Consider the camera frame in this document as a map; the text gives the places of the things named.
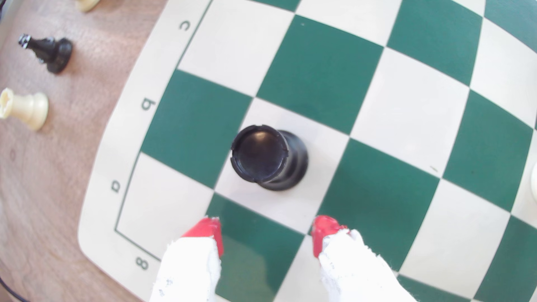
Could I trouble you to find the thin black cable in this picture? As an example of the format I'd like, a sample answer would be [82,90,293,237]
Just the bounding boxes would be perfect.
[0,276,31,302]

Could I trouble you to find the green and cream chess mat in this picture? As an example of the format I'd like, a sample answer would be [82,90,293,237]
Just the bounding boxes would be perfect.
[77,0,537,302]

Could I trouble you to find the black bishop chess piece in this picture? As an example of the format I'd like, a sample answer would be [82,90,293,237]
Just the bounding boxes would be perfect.
[18,34,74,75]

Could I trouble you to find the black rook chess piece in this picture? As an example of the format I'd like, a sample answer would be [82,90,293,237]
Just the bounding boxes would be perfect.
[230,124,309,192]

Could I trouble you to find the cream rook chess piece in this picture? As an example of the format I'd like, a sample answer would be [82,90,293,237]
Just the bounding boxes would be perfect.
[0,88,50,131]

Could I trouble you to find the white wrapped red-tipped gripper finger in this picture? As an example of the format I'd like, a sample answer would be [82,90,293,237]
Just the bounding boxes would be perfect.
[149,217,225,302]
[311,215,418,302]

